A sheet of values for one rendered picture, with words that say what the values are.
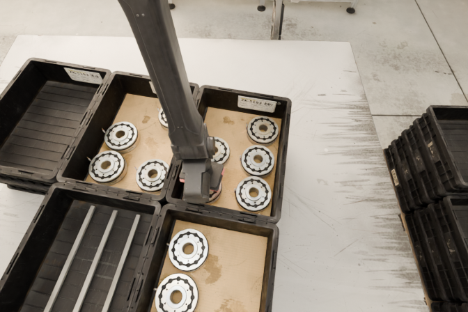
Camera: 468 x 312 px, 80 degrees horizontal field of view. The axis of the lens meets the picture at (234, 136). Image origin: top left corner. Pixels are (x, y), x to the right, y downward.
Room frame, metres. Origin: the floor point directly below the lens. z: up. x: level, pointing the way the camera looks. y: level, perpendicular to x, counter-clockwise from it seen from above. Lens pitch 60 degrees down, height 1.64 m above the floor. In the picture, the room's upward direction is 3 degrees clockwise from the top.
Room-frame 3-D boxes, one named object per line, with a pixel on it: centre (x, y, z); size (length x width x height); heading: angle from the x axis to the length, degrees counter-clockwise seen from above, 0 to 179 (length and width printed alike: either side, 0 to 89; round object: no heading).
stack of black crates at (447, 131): (0.63, -1.06, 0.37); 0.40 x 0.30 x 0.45; 2
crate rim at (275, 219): (0.38, 0.00, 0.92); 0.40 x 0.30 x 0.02; 172
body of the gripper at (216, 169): (0.28, 0.08, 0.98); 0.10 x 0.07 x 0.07; 77
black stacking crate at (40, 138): (0.46, 0.59, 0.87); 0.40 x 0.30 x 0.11; 172
